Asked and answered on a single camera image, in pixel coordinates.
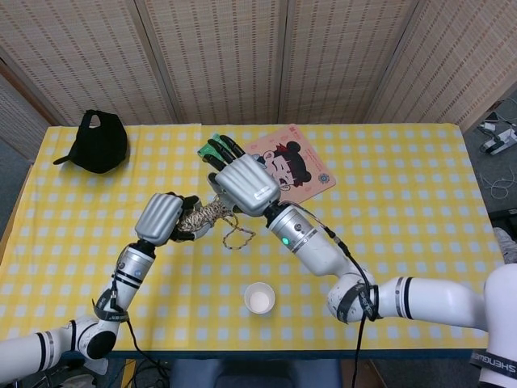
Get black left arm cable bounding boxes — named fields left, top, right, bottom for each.
left=108, top=278, right=170, bottom=388

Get speckled beige braided rope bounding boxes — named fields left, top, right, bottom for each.
left=177, top=193, right=256, bottom=251

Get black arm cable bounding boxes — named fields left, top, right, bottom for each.
left=108, top=278, right=170, bottom=388
left=322, top=226, right=379, bottom=388

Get yellow checked tablecloth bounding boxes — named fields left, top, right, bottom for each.
left=0, top=123, right=517, bottom=352

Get blue chair seat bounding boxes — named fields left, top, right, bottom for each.
left=168, top=358, right=343, bottom=388

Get grey devices on floor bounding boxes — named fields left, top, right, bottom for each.
left=476, top=111, right=517, bottom=155

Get pink cartoon mouse pad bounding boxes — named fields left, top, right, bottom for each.
left=241, top=123, right=337, bottom=205

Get white paper cup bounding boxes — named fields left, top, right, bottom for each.
left=243, top=281, right=276, bottom=315

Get thin white floor cable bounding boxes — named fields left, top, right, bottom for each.
left=482, top=161, right=517, bottom=199

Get grey shoe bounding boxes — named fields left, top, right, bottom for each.
left=492, top=226, right=517, bottom=266

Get green foil packet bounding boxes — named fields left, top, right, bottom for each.
left=196, top=133, right=227, bottom=161

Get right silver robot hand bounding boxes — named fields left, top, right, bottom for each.
left=206, top=134, right=281, bottom=217

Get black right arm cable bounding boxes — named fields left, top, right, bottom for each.
left=322, top=226, right=379, bottom=388

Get woven bamboo folding screen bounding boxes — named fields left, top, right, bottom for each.
left=0, top=0, right=517, bottom=162

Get black baseball cap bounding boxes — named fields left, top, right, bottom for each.
left=53, top=109, right=129, bottom=175

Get black floor box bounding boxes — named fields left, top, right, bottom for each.
left=488, top=208, right=517, bottom=227

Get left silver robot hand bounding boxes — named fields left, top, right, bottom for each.
left=133, top=192, right=213, bottom=247

